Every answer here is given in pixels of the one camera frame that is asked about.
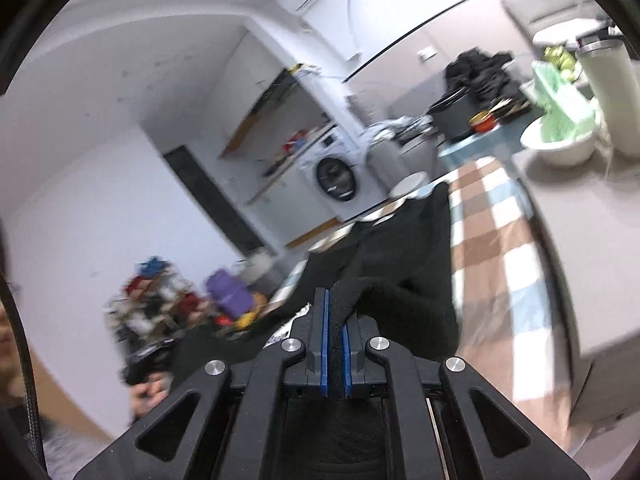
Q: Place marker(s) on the light grey upholstered bench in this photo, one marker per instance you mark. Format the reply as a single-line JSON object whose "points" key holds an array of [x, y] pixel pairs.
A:
{"points": [[565, 220]]}

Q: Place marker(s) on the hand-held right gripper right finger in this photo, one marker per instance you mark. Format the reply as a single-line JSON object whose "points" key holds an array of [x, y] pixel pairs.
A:
{"points": [[347, 360]]}

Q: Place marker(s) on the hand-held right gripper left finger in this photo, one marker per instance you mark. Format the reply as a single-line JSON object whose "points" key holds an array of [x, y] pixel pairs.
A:
{"points": [[326, 345]]}

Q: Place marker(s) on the green plastic bag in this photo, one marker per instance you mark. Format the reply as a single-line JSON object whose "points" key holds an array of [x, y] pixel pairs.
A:
{"points": [[562, 110]]}

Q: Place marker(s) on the red container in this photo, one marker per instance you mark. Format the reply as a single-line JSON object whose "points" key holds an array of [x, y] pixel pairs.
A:
{"points": [[295, 141]]}

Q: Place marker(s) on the checked blanket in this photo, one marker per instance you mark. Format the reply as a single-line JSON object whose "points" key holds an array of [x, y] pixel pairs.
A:
{"points": [[495, 240]]}

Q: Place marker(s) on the person's left hand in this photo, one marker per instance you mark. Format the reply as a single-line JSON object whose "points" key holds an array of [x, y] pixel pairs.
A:
{"points": [[150, 392]]}

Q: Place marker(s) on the pile of black clothes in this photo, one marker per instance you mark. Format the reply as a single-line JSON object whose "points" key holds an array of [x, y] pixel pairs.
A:
{"points": [[480, 72]]}

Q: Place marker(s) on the glass side table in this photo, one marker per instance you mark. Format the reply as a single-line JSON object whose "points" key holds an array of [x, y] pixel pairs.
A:
{"points": [[480, 145]]}

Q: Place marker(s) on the black knit sweater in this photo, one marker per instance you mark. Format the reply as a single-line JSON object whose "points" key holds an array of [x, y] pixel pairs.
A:
{"points": [[400, 260]]}

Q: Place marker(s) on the purple bag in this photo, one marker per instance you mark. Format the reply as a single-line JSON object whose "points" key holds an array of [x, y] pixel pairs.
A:
{"points": [[227, 295]]}

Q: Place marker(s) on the yellow green item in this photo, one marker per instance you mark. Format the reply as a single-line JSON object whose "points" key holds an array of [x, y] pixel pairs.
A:
{"points": [[560, 57]]}

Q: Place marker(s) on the tall white container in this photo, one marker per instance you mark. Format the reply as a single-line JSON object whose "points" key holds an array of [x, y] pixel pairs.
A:
{"points": [[612, 100]]}

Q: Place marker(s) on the white basin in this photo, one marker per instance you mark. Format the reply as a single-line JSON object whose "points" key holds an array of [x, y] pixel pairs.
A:
{"points": [[560, 152]]}

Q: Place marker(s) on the grey white clothes pile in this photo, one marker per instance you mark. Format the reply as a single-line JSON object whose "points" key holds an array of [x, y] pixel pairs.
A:
{"points": [[395, 130]]}

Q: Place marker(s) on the white washing machine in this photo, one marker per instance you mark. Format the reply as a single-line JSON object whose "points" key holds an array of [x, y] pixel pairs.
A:
{"points": [[340, 175]]}

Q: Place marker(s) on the white wall socket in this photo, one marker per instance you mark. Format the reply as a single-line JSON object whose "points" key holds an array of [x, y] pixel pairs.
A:
{"points": [[426, 53]]}

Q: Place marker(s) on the red bowl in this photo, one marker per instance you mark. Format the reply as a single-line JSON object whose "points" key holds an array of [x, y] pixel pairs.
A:
{"points": [[482, 122]]}

